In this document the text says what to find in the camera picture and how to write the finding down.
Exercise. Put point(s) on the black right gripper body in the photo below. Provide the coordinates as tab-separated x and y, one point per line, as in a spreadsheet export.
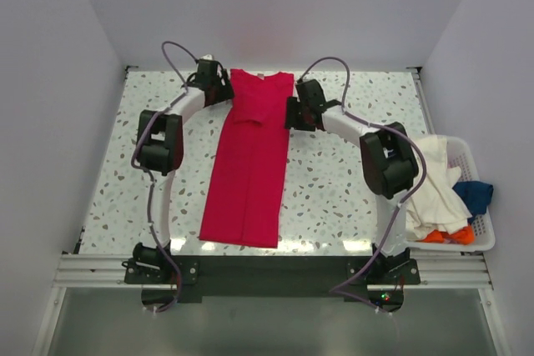
294	113

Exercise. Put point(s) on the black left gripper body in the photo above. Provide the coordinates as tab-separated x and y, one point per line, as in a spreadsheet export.
225	87

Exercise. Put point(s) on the red t shirt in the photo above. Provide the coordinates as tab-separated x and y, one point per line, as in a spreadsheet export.
247	182

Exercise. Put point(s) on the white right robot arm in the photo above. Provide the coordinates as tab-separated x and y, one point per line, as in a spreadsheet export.
388	162

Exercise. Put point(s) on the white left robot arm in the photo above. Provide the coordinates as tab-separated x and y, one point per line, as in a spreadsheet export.
159	150

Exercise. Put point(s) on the white cream t shirt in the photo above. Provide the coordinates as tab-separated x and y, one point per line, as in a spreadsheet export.
435	205

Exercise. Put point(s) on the white plastic laundry basket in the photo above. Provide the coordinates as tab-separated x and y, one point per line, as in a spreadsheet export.
459	155

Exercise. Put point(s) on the navy blue t shirt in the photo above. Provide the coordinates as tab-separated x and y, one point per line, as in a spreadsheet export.
476	195

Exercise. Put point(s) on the orange t shirt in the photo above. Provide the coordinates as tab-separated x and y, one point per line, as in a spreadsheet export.
464	236

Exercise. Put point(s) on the aluminium frame rails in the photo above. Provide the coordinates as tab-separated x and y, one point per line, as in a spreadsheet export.
326	210

